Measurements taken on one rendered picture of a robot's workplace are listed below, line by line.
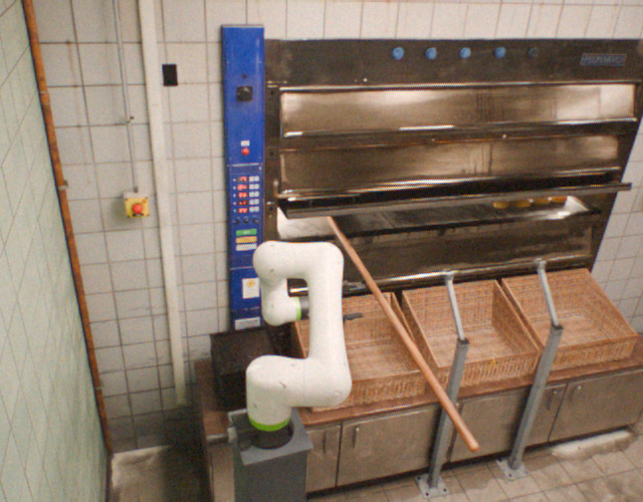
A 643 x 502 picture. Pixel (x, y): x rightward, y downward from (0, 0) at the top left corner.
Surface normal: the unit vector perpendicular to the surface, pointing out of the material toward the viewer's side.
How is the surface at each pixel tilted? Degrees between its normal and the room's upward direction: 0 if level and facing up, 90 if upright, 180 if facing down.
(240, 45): 90
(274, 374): 13
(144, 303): 90
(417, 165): 70
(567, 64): 91
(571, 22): 90
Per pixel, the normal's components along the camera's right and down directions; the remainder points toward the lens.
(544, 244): 0.27, 0.17
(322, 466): 0.27, 0.49
